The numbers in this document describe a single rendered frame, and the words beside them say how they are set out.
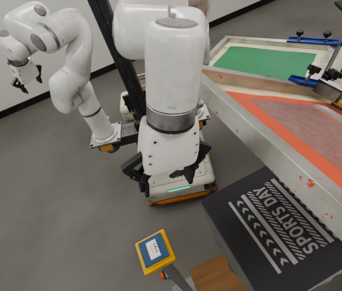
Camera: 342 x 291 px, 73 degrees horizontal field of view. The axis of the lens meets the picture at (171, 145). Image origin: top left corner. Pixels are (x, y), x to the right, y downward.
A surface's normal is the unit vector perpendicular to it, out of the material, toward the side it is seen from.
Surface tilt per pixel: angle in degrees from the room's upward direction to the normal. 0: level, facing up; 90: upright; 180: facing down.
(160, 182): 0
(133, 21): 50
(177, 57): 84
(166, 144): 89
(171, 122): 84
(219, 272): 0
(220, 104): 58
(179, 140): 91
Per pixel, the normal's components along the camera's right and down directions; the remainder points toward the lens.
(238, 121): -0.88, 0.02
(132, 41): 0.00, 0.63
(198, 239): -0.22, -0.66
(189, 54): 0.44, 0.60
